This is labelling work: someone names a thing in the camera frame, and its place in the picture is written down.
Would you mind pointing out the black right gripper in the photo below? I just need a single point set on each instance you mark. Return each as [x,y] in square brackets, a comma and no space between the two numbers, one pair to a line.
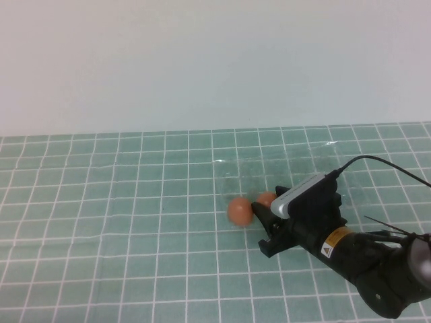
[309,232]

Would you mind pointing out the brown egg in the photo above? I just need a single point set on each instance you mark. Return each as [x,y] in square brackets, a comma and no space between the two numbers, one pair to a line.
[266,199]
[239,211]

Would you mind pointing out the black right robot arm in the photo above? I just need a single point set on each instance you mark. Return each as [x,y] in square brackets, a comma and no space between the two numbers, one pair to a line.
[380,272]

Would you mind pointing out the clear plastic egg tray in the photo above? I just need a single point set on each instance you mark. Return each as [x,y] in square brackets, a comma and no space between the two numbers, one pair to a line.
[256,175]

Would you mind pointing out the green white-checked tablecloth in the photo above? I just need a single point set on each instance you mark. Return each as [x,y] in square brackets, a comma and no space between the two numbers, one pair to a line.
[101,235]

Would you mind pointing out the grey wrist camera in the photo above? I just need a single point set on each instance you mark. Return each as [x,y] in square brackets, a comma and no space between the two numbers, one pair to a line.
[296,196]

